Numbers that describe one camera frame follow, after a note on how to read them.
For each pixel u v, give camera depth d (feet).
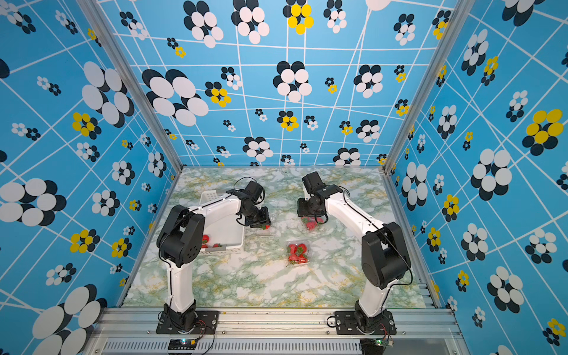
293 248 2.90
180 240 1.72
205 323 2.39
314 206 2.14
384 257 1.52
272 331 2.38
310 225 3.12
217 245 2.92
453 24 2.33
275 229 3.15
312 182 2.33
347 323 2.37
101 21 2.33
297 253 2.90
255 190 2.65
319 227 3.12
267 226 3.07
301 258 2.78
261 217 2.85
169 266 1.81
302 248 2.87
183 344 2.37
